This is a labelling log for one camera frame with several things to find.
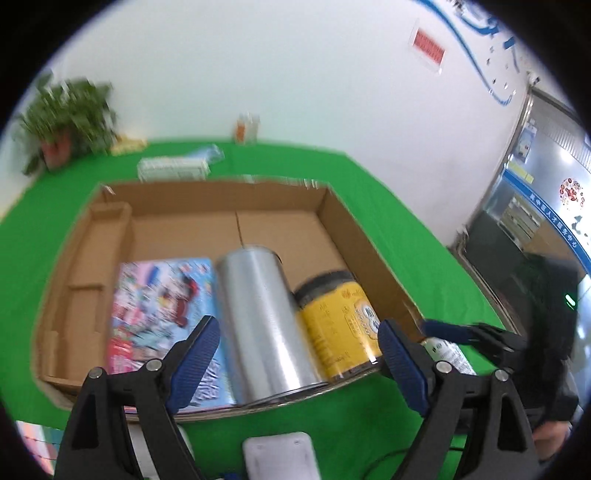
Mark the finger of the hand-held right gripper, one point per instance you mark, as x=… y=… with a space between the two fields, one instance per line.
x=489 y=336

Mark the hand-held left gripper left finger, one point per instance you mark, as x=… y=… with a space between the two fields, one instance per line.
x=198 y=355

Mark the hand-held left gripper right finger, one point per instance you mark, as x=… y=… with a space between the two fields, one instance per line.
x=401 y=360

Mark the silver metal can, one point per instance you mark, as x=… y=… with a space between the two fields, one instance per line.
x=263 y=323

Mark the colourful cartoon game box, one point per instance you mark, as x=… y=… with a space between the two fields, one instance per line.
x=157 y=295

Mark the yellow jar with black lid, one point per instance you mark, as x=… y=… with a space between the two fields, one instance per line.
x=337 y=323

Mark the brown cardboard box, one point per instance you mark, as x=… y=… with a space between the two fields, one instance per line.
x=184 y=226

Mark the white box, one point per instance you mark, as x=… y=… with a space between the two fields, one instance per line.
x=173 y=168

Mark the white spray bottle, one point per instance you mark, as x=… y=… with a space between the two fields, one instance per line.
x=450 y=357

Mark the white rounded device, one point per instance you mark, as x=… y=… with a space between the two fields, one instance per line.
x=281 y=457

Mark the green tablecloth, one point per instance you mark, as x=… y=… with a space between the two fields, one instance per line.
x=369 y=221

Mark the pale printed box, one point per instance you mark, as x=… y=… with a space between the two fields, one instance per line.
x=37 y=443

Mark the glass door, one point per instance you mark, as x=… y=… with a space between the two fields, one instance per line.
x=545 y=152

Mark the blue plastic bag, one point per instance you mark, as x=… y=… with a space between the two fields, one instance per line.
x=210 y=153

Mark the yellow packet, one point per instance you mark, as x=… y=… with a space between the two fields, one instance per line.
x=128 y=145

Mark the small orange jar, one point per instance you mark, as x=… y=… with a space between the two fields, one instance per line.
x=247 y=128

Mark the potted plant in red pot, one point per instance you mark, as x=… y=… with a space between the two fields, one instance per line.
x=60 y=147

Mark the red wall sign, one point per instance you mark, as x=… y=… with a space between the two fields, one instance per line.
x=427 y=44

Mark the blue wall decal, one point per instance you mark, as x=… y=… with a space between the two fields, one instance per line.
x=455 y=25

